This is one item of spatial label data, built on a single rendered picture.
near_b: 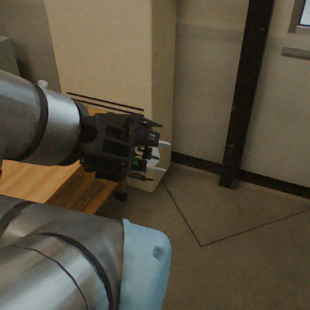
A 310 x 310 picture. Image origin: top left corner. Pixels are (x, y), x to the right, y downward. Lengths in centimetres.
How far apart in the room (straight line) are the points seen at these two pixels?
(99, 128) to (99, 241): 15
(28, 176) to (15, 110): 102
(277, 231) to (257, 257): 21
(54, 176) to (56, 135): 96
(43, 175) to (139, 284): 110
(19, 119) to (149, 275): 16
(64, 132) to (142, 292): 17
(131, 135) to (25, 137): 12
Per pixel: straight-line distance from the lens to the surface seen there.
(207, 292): 154
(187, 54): 171
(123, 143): 35
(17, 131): 29
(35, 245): 17
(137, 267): 20
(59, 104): 32
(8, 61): 216
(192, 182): 197
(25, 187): 125
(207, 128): 186
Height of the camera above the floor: 134
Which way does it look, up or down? 39 degrees down
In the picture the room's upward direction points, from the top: straight up
